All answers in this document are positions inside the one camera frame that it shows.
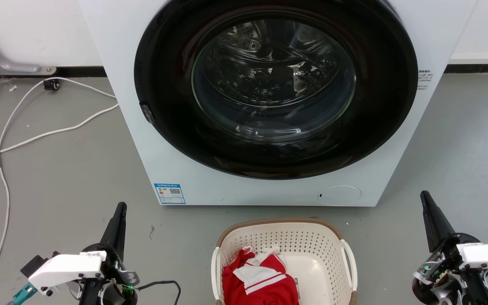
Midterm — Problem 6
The blue energy label sticker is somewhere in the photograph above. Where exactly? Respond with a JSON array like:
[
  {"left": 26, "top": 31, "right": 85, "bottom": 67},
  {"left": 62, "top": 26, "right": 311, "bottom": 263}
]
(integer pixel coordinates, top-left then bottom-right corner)
[{"left": 154, "top": 183, "right": 186, "bottom": 205}]

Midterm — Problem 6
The white washing machine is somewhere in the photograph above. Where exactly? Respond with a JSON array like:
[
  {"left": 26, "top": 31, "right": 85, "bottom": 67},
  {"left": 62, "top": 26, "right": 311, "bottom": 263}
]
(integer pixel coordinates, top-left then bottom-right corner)
[{"left": 79, "top": 0, "right": 480, "bottom": 207}]

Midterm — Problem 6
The teal cable connector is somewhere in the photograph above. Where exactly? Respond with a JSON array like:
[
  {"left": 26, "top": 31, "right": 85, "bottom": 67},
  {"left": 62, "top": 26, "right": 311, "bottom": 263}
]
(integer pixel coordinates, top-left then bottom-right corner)
[{"left": 6, "top": 283, "right": 38, "bottom": 305}]

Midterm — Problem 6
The red and white garment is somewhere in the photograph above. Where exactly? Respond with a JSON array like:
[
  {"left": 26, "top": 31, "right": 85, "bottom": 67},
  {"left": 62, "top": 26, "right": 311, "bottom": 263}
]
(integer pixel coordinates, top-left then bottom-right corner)
[{"left": 222, "top": 247, "right": 300, "bottom": 305}]

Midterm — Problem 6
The black round washing machine door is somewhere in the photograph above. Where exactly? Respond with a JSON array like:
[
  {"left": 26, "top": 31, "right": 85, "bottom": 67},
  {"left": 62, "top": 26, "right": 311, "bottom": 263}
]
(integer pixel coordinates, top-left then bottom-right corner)
[{"left": 134, "top": 0, "right": 419, "bottom": 180}]

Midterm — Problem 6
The black round left gripper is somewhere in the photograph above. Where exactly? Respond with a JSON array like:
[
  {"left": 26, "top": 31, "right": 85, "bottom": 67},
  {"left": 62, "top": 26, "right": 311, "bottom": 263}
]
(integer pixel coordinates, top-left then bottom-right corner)
[{"left": 79, "top": 202, "right": 140, "bottom": 305}]

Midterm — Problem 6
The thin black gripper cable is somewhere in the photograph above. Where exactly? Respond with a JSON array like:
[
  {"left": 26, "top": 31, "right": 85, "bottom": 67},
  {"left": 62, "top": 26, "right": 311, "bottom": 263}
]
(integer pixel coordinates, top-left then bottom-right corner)
[{"left": 136, "top": 280, "right": 182, "bottom": 305}]

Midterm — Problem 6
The black round right gripper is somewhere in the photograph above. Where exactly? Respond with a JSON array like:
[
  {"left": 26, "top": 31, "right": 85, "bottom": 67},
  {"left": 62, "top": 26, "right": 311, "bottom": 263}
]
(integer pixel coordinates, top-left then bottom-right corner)
[{"left": 412, "top": 191, "right": 488, "bottom": 305}]

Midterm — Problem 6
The white perforated laundry basket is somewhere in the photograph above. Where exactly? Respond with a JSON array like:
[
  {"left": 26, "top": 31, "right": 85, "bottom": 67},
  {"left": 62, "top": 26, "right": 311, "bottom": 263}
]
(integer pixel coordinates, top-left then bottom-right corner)
[{"left": 211, "top": 218, "right": 358, "bottom": 305}]

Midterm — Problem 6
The long white cable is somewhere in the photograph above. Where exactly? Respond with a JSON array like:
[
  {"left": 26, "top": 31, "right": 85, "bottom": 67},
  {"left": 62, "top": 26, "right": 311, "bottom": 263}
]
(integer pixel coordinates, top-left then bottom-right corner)
[{"left": 0, "top": 77, "right": 118, "bottom": 305}]

